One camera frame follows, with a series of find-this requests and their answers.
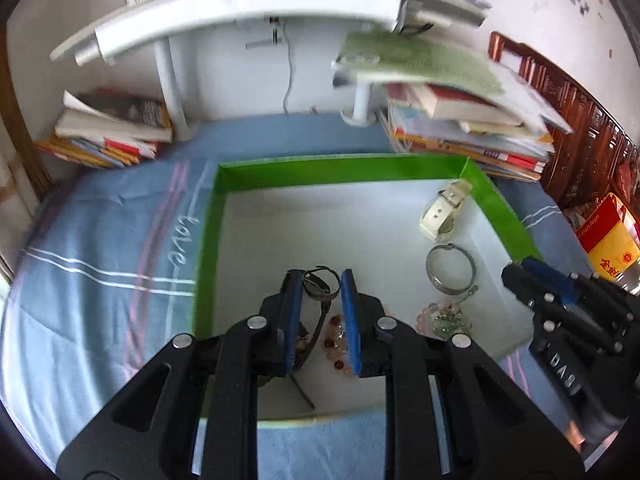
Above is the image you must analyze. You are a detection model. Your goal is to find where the red and pink bead bracelet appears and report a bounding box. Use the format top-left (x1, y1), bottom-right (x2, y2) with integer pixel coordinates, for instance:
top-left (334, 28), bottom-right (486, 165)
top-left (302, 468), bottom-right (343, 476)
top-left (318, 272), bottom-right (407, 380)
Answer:
top-left (322, 313), bottom-right (354, 376)

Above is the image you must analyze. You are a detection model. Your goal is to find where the silver metal bangle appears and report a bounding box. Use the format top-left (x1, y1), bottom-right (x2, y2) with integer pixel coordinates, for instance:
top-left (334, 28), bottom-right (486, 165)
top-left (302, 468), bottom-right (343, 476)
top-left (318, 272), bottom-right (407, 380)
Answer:
top-left (425, 243), bottom-right (477, 296)

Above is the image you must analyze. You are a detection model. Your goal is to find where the black wrist watch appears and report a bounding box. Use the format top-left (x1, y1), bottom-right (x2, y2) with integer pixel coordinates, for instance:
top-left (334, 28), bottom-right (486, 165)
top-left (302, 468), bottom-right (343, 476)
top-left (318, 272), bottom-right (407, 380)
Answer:
top-left (288, 266), bottom-right (342, 411)

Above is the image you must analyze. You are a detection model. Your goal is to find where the pink bead bracelet with charms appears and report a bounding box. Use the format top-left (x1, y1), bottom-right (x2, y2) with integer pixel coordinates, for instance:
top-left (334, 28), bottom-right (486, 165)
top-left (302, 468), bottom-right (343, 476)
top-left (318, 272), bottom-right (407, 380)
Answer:
top-left (414, 284), bottom-right (481, 342)

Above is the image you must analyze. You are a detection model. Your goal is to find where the person's right hand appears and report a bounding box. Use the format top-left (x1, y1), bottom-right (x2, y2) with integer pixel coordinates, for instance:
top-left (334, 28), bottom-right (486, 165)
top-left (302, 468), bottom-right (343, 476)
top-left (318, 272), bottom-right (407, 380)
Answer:
top-left (564, 420), bottom-right (586, 453)

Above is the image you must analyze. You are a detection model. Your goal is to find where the red and yellow bag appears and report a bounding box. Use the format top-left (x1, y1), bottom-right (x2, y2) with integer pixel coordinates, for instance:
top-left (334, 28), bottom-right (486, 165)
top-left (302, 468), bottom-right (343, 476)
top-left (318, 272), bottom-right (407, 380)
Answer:
top-left (576, 193), bottom-right (639, 282)

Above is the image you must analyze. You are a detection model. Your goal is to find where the white wrist watch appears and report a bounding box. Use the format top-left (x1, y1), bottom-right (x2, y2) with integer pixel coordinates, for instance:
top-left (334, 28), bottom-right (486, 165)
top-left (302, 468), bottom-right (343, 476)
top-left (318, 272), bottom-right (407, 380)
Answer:
top-left (419, 179), bottom-right (473, 243)

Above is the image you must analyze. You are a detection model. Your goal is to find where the green cardboard box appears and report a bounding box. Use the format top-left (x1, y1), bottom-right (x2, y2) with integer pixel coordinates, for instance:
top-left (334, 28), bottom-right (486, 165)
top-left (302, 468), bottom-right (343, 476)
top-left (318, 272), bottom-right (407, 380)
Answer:
top-left (192, 152), bottom-right (544, 428)

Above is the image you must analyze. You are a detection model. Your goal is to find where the red wooden headboard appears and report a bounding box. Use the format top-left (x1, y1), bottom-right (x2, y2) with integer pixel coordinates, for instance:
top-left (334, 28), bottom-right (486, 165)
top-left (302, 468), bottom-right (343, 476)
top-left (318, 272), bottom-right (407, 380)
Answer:
top-left (488, 32), bottom-right (639, 208)

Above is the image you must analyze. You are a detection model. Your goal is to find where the large stack of books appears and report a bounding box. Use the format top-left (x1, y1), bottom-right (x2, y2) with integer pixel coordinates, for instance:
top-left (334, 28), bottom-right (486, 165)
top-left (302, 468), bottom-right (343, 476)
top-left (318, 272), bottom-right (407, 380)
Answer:
top-left (332, 32), bottom-right (575, 182)

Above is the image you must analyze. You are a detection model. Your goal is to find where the small stack of books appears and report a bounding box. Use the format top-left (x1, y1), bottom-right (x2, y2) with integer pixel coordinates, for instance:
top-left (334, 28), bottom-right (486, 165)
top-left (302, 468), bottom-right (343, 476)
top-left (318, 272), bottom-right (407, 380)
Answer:
top-left (35, 89), bottom-right (174, 169)

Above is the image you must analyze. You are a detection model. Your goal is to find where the white power cable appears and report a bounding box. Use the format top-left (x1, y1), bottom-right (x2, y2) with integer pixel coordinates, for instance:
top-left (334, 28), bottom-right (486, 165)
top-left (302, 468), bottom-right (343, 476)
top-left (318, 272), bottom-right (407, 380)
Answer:
top-left (280, 16), bottom-right (296, 116)

